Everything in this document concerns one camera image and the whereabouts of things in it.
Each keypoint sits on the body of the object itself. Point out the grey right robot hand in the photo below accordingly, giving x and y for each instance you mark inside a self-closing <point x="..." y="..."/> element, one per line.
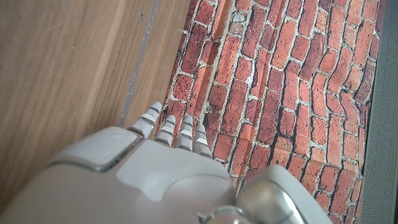
<point x="140" y="186"/>

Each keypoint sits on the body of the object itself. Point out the printed red brick backdrop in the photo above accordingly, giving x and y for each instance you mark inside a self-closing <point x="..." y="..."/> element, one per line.
<point x="280" y="77"/>

